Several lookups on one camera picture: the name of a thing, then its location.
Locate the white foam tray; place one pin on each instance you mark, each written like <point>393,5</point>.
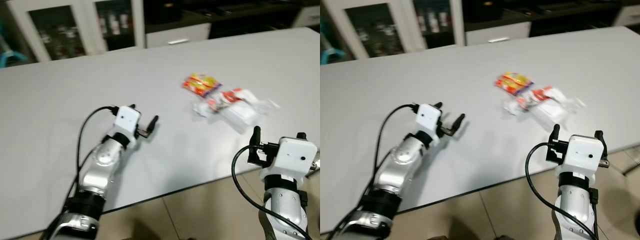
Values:
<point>552,114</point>
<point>242,117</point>

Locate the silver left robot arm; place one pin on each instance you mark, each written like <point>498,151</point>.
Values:
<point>400,167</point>
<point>102,160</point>

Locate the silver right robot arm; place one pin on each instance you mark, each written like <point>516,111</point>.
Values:
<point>287,210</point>
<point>575,210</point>

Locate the red white plastic wrapper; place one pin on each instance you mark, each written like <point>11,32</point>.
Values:
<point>542,95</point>
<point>230,96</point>

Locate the small white tissue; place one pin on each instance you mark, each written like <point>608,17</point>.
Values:
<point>514,106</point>
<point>202,109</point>

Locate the yellow red snack wrapper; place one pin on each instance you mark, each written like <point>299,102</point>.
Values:
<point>200,84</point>
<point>512,82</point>

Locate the blue plastic stool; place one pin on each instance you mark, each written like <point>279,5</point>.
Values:
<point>327,52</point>
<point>10,57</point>

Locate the white glass door cabinet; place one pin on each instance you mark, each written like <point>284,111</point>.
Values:
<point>87,25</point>
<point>400,25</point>

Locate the black box on shelf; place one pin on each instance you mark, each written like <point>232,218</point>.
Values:
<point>482,10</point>
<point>162,11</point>

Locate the plain white drawer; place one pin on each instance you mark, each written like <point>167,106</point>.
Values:
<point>627,15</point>

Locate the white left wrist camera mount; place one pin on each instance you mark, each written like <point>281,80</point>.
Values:
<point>126,119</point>
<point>429,116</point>

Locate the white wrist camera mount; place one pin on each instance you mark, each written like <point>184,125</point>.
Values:
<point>295,155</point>
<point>582,152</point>
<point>429,116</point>
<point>126,119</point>

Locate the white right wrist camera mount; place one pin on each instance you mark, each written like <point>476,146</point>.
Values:
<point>295,155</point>
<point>582,152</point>

